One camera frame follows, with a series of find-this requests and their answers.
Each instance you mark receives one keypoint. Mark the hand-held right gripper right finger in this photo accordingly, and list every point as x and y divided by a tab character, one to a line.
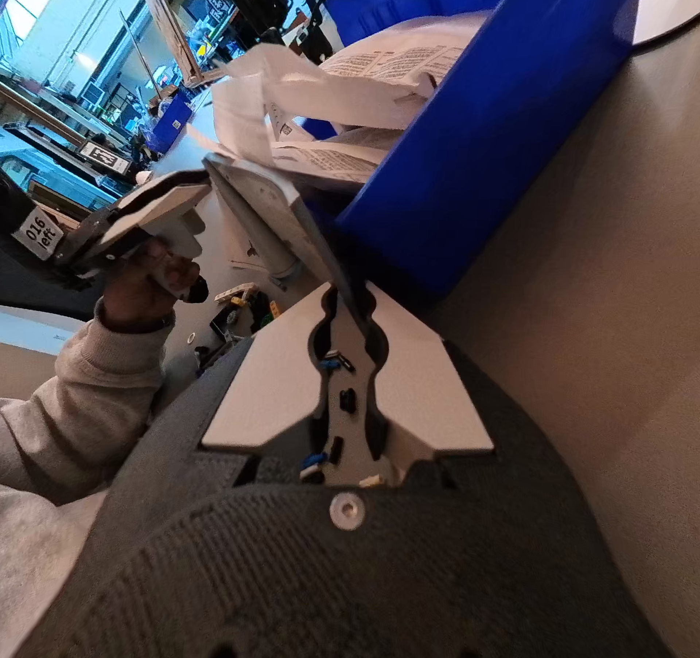
432	390

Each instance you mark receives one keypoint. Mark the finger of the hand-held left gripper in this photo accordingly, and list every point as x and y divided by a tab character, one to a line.
158	212
145	191

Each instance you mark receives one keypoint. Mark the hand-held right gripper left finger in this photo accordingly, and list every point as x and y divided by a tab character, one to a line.
262	390

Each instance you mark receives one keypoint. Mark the grey lego instruction booklet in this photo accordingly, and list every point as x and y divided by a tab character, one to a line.
262	204

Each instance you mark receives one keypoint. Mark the person's left forearm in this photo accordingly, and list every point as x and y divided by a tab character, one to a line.
93	395

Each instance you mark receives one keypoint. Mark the pile of small lego pieces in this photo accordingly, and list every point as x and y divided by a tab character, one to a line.
235	294

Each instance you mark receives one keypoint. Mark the person's left hand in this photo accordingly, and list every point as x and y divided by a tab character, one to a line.
147	281

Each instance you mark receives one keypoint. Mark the black white marker tag board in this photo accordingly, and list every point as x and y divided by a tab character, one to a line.
104	158

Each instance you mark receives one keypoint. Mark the blue bin with label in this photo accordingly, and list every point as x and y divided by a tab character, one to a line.
172	119

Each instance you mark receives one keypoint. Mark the torn white paper bag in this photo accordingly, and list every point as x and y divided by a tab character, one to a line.
284	84

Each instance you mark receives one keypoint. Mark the grey desk mat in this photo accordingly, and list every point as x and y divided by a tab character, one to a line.
601	313

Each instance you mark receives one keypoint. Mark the large blue plastic bin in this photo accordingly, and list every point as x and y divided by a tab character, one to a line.
492	149

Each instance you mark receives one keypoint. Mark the person's grey sweatshirt torso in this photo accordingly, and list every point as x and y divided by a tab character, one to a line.
33	559

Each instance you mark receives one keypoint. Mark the printed white paper sheet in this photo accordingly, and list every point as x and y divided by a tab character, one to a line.
404	59

